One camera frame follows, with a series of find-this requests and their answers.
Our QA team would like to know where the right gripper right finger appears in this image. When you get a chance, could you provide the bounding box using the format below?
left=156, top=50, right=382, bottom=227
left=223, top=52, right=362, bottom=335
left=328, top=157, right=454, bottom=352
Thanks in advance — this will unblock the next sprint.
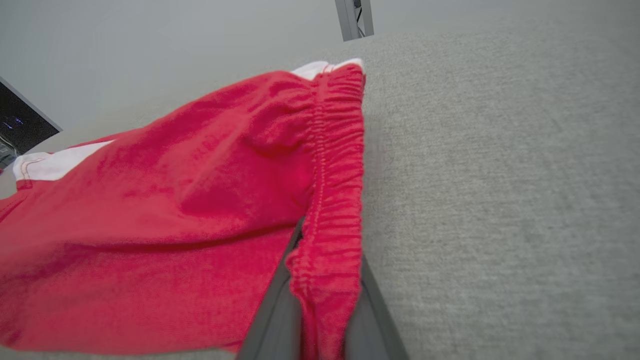
left=344, top=254, right=411, bottom=360

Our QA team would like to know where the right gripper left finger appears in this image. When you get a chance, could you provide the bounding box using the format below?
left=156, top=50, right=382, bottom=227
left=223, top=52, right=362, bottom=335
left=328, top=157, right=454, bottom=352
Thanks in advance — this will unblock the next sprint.
left=234, top=219, right=306, bottom=360

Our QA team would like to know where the red and white garment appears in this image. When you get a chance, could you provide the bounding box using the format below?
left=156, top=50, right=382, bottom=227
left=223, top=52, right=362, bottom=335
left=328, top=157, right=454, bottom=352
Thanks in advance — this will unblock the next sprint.
left=0, top=58, right=368, bottom=360

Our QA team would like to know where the grey fabric sofa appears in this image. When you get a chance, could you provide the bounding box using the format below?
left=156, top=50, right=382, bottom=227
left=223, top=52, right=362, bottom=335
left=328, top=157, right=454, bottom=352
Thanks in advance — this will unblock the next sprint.
left=0, top=15, right=640, bottom=360

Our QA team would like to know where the grey metal post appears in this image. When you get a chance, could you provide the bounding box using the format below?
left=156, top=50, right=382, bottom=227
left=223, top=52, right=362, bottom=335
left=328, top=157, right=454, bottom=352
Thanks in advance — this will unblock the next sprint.
left=334, top=0, right=375, bottom=42

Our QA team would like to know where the grey partition edge post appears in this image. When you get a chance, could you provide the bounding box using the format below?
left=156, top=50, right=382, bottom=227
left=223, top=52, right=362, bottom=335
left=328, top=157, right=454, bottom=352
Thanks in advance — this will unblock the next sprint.
left=0, top=76, right=64, bottom=133

